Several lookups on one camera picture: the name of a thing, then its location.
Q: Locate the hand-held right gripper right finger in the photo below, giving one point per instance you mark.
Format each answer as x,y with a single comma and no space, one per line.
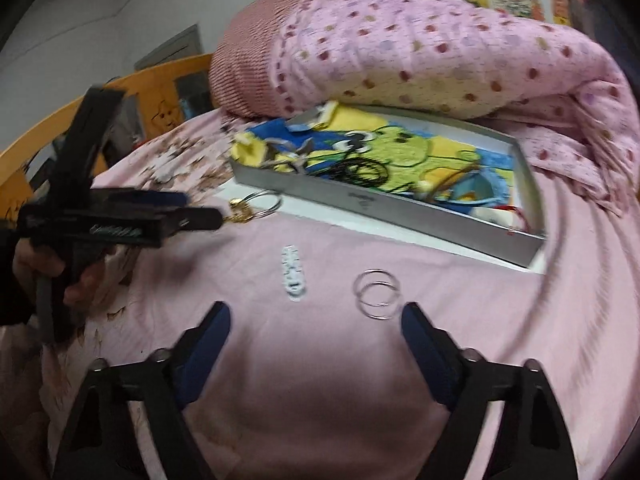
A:
427,355

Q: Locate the beige hair claw clip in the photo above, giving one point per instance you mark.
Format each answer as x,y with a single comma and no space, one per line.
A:
295,155

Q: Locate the red checked pillow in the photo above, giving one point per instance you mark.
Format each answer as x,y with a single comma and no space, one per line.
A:
245,60

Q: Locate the person's left hand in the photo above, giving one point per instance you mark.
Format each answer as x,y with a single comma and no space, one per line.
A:
85,285

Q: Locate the blue smartwatch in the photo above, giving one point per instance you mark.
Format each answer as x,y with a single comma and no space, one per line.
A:
472,190

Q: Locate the pink floral bedsheet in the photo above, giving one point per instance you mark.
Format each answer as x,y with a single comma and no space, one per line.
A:
325,385

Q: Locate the grey metal tin box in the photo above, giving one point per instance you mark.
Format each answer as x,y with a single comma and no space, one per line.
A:
400,212

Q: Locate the black white patterned hair clip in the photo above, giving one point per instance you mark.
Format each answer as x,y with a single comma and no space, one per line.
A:
292,272

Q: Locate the pink polka dot quilt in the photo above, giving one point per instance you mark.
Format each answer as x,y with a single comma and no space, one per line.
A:
450,50

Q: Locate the wooden bed frame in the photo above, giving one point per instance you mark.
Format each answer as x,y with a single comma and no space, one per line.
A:
150,80

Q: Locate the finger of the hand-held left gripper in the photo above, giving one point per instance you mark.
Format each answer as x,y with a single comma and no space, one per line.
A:
195,219
160,199

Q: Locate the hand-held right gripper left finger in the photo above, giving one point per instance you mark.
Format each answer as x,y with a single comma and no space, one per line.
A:
205,355

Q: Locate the green dinosaur drawing paper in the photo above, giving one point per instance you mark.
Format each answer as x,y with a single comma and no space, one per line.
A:
405,145

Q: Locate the grey door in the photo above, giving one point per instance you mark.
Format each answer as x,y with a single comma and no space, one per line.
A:
170,50

